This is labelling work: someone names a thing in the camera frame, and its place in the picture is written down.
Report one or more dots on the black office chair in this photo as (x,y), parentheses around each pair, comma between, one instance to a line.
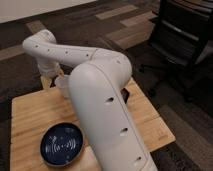
(183,37)

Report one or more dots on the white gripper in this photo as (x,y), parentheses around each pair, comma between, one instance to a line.
(49,70)

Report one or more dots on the dark blue patterned bowl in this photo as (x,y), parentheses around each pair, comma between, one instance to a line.
(61,144)

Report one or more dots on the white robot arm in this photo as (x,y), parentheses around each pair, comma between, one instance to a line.
(95,83)

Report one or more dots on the small black rectangular object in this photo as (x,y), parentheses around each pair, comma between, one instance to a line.
(125,94)

